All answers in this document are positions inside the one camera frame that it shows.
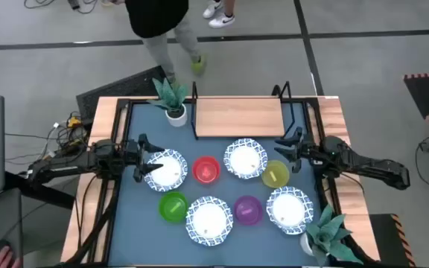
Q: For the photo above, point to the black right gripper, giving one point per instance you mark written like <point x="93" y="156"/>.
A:
<point x="309" y="152"/>

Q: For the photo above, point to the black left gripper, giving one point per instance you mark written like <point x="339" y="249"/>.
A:
<point x="130" y="156"/>

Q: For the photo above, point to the blue patterned paper bowl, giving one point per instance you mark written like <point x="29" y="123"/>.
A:
<point x="168" y="175"/>
<point x="209" y="220"/>
<point x="289" y="209"/>
<point x="245" y="159"/>

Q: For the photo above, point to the yellow plastic bowl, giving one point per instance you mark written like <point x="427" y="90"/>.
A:
<point x="275" y="175"/>

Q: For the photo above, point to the green plastic bowl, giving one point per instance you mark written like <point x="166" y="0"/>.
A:
<point x="173" y="207"/>

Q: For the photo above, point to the red plastic bowl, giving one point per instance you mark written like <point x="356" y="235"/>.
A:
<point x="206" y="170"/>

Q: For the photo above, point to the purple plastic bowl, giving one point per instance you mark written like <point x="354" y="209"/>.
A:
<point x="248" y="210"/>

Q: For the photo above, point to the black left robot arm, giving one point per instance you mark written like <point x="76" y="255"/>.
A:
<point x="103" y="160"/>

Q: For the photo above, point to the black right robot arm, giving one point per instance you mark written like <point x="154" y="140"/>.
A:
<point x="367" y="164"/>

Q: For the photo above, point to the snake plant in white pot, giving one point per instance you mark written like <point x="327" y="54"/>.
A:
<point x="328" y="238"/>
<point x="176" y="115"/>

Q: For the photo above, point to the blue-grey table mat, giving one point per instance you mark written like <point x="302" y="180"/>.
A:
<point x="214" y="253"/>

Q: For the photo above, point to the person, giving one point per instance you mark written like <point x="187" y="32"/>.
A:
<point x="222" y="20"/>
<point x="155" y="15"/>

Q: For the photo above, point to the black table frame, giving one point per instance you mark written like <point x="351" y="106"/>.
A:
<point x="125" y="101"/>

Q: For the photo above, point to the wooden shelf with black frame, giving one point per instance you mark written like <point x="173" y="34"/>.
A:
<point x="237" y="117"/>

